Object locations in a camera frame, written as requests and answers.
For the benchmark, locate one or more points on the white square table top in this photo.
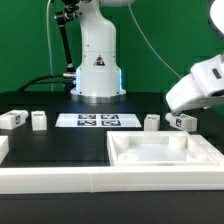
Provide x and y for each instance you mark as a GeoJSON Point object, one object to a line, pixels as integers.
{"type": "Point", "coordinates": [161, 148]}

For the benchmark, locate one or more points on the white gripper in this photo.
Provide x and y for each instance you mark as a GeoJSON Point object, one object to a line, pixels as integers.
{"type": "Point", "coordinates": [203, 87]}

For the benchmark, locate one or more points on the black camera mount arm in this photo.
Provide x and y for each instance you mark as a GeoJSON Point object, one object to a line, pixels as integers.
{"type": "Point", "coordinates": [62, 18]}

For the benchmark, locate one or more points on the white U-shaped obstacle fence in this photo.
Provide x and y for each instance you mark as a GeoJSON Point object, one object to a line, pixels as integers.
{"type": "Point", "coordinates": [110, 178]}

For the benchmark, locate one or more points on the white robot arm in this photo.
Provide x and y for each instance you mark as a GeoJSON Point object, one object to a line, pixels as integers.
{"type": "Point", "coordinates": [98, 78]}

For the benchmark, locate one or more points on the white sheet with markers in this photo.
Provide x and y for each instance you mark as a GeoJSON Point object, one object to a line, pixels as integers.
{"type": "Point", "coordinates": [97, 120]}

